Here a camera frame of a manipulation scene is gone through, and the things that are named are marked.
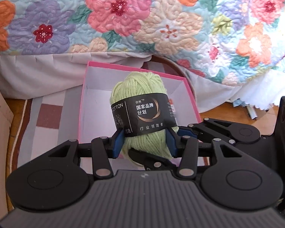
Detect pink cardboard storage box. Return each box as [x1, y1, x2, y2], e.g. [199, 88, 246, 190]
[79, 61, 201, 143]

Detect checkered plush floor rug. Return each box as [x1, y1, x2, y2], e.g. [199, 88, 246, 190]
[4, 54, 205, 172]

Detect papers under bed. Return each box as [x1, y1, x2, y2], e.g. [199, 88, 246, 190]
[230, 100, 279, 135]

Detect orange label clear plastic box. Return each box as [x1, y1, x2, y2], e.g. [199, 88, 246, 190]
[168, 99, 177, 118]

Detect green yarn ball black label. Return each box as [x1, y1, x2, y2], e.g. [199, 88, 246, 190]
[110, 72, 179, 160]

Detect floral quilted bedspread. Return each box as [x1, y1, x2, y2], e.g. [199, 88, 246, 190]
[0, 0, 285, 112]

